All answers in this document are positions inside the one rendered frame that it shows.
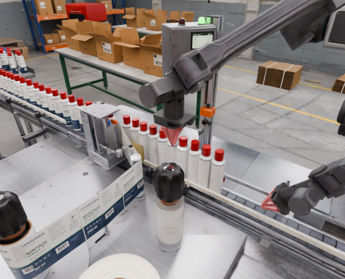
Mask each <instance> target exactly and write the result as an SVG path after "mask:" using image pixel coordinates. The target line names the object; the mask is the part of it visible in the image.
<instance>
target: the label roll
mask: <svg viewBox="0 0 345 279"><path fill-rule="evenodd" d="M79 279H160V277H159V274H158V272H157V271H156V269H155V268H154V267H153V266H152V265H151V264H150V263H149V262H148V261H147V260H145V259H144V258H142V257H140V256H137V255H134V254H114V255H110V256H107V257H104V258H103V259H101V260H98V261H97V262H95V263H94V264H92V265H91V266H90V267H89V268H88V269H87V270H85V271H84V273H83V274H82V275H81V276H80V277H79Z"/></svg>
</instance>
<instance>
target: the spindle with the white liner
mask: <svg viewBox="0 0 345 279"><path fill-rule="evenodd" d="M183 191H184V171H183V169H182V168H181V166H179V165H177V164H176V163H174V162H170V163H167V162H165V163H162V164H161V165H160V166H159V167H157V169H156V171H155V192H156V193H157V195H156V198H155V205H156V229H157V231H156V236H157V237H156V242H157V245H158V246H159V248H160V249H162V250H164V251H169V252H171V251H176V250H178V249H179V248H180V247H181V246H182V244H183V239H184V238H183V214H184V197H183Z"/></svg>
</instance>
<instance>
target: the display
mask: <svg viewBox="0 0 345 279"><path fill-rule="evenodd" d="M213 39H214V31H206V32H191V45H190V49H191V50H194V49H196V48H197V49H198V48H200V47H201V46H203V45H204V44H206V43H210V42H213Z"/></svg>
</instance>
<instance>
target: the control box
mask: <svg viewBox="0 0 345 279"><path fill-rule="evenodd" d="M161 28H162V76H163V77H164V74H166V73H170V72H171V70H170V68H169V67H170V66H171V65H172V64H173V63H174V62H175V61H176V60H177V59H178V58H179V57H180V56H182V55H183V54H185V53H190V52H191V51H192V50H191V49H190V45H191V32H206V31H214V39H213V41H215V39H216V32H217V28H216V27H215V25H213V24H206V22H205V25H198V22H188V23H186V26H178V23H163V24H162V25H161Z"/></svg>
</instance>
